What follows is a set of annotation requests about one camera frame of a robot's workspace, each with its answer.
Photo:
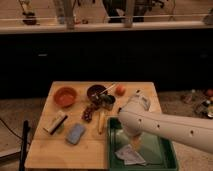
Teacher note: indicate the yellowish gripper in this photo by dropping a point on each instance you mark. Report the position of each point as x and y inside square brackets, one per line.
[136, 142]

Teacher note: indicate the white grey towel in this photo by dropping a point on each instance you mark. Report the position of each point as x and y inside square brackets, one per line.
[130, 156]

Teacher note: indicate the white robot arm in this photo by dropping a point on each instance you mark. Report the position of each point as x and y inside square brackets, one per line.
[136, 118]

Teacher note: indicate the green plastic tray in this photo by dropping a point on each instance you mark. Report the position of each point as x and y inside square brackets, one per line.
[158, 152]

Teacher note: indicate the dark green metal can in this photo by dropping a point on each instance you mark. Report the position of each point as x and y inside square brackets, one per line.
[108, 101]

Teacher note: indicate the orange ball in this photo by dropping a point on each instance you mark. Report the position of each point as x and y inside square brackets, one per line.
[120, 90]

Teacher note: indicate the brown red toy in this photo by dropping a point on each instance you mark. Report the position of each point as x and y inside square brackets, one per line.
[88, 112]

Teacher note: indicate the wooden spoon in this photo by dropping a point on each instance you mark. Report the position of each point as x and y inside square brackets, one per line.
[108, 88]

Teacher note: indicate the blue sponge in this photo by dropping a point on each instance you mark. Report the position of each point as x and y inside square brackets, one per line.
[75, 133]

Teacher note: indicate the dark brown bowl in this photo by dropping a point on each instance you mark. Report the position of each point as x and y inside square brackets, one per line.
[94, 89]

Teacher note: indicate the clutter items on floor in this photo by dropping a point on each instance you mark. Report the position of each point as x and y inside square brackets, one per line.
[204, 108]

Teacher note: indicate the wooden black scrub brush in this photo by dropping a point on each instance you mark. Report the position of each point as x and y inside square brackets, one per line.
[55, 123]

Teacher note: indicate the orange plastic bowl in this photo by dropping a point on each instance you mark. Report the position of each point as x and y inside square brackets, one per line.
[65, 96]

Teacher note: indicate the dark bowl on ledge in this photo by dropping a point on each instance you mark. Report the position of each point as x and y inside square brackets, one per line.
[30, 19]

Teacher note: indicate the black stand post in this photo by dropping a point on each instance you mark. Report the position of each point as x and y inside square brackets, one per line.
[24, 143]

